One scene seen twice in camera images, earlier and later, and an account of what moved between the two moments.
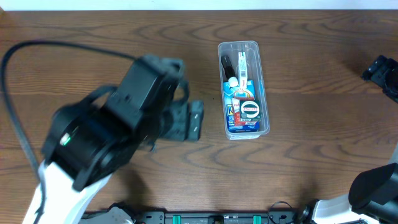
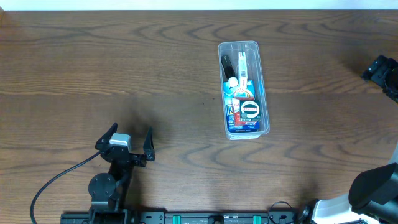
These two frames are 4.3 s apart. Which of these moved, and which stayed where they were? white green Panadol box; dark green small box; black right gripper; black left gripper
Moved: black left gripper
Stayed: dark green small box; white green Panadol box; black right gripper
